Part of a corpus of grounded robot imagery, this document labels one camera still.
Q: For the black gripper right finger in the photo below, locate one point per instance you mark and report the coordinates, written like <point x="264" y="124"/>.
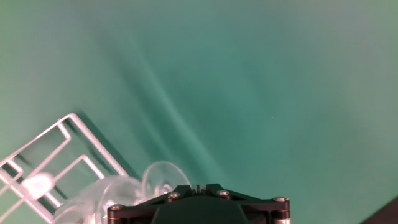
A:
<point x="264" y="210"/>

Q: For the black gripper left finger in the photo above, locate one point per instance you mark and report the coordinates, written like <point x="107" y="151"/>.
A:
<point x="136" y="210"/>

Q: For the clear wine glass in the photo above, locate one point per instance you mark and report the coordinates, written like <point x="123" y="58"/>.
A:
<point x="124" y="193"/>

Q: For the black table mat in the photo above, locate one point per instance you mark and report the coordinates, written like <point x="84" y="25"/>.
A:
<point x="385" y="214"/>

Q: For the green table mat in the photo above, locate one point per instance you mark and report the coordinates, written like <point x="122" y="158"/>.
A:
<point x="248" y="77"/>

